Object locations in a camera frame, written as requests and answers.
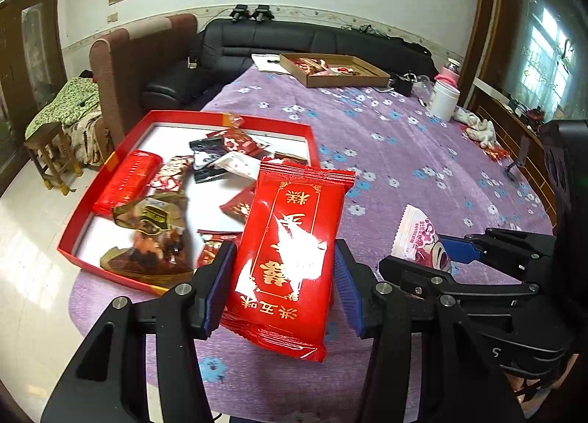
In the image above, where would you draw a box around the strawberry pink snack packet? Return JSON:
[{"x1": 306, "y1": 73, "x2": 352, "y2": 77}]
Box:
[{"x1": 391, "y1": 204, "x2": 451, "y2": 272}]

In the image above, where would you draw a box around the gold brown snack bag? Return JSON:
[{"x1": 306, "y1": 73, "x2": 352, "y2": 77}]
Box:
[{"x1": 100, "y1": 191, "x2": 193, "y2": 287}]

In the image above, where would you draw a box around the red floral snack packet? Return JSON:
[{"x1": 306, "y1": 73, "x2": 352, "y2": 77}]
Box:
[{"x1": 196, "y1": 230, "x2": 241, "y2": 268}]

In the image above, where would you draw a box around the long red snack pack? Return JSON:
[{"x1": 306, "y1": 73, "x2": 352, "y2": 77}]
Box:
[{"x1": 221, "y1": 159, "x2": 356, "y2": 362}]

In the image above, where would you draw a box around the large red snack pack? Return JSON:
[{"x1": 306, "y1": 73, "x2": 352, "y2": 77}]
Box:
[{"x1": 93, "y1": 149, "x2": 162, "y2": 218}]

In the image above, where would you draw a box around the red white patterned packet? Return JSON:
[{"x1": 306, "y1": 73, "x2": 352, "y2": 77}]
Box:
[{"x1": 148, "y1": 155, "x2": 193, "y2": 192}]

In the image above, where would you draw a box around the black snack packet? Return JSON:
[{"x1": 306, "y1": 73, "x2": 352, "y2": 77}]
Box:
[{"x1": 189, "y1": 138, "x2": 228, "y2": 183}]

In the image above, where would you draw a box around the pink white snack packet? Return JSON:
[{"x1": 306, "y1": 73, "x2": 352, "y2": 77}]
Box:
[{"x1": 213, "y1": 152, "x2": 261, "y2": 180}]

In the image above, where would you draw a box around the red gold square packet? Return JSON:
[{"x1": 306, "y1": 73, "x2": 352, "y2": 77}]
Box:
[{"x1": 219, "y1": 183, "x2": 256, "y2": 223}]

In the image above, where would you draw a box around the dark brown snack packet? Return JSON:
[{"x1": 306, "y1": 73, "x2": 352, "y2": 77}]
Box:
[{"x1": 273, "y1": 152, "x2": 308, "y2": 166}]

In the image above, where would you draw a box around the red gold snack packet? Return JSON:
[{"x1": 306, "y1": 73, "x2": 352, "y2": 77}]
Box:
[{"x1": 206, "y1": 128, "x2": 269, "y2": 156}]

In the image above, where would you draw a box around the red foil packet under plush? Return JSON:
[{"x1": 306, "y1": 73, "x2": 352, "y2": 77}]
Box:
[{"x1": 465, "y1": 128, "x2": 510, "y2": 162}]

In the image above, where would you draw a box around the black phone stand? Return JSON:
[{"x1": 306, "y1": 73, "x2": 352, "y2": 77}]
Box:
[{"x1": 504, "y1": 135, "x2": 530, "y2": 184}]

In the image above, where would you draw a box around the white plush toy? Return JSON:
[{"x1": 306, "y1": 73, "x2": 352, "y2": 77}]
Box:
[{"x1": 453, "y1": 107, "x2": 496, "y2": 149}]

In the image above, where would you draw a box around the wooden sideboard cabinet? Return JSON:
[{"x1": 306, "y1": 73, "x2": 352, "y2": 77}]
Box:
[{"x1": 469, "y1": 78, "x2": 556, "y2": 225}]

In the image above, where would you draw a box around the white plastic jar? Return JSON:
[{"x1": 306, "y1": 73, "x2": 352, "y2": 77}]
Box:
[{"x1": 427, "y1": 81, "x2": 460, "y2": 122}]

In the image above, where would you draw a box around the pink thermos bottle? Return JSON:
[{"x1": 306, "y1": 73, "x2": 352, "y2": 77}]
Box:
[{"x1": 434, "y1": 58, "x2": 460, "y2": 88}]

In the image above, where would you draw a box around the small black pouch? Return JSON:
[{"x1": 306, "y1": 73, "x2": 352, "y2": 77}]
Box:
[{"x1": 392, "y1": 73, "x2": 416, "y2": 97}]

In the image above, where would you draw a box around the red tray white inside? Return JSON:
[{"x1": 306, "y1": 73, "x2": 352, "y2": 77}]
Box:
[{"x1": 58, "y1": 111, "x2": 319, "y2": 295}]

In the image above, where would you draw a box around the small wooden stool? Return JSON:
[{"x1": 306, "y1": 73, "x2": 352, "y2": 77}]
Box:
[{"x1": 24, "y1": 122, "x2": 83, "y2": 196}]

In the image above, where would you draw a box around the brown cardboard snack tray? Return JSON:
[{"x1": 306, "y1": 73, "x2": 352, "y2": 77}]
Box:
[{"x1": 280, "y1": 53, "x2": 391, "y2": 88}]

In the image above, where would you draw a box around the green patterned cushion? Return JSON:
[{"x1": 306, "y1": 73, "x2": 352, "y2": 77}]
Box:
[{"x1": 25, "y1": 77, "x2": 100, "y2": 139}]

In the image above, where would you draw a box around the white notebook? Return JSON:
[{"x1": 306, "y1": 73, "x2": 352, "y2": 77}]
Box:
[{"x1": 251, "y1": 54, "x2": 289, "y2": 74}]

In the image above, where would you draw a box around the brown armchair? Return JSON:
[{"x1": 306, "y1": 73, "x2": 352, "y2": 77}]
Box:
[{"x1": 89, "y1": 13, "x2": 197, "y2": 145}]

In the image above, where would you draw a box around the wooden glass door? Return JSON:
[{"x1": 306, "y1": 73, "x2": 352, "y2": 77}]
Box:
[{"x1": 1, "y1": 0, "x2": 66, "y2": 190}]

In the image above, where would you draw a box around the black leather sofa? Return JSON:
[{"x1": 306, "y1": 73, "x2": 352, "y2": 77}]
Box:
[{"x1": 140, "y1": 17, "x2": 440, "y2": 112}]

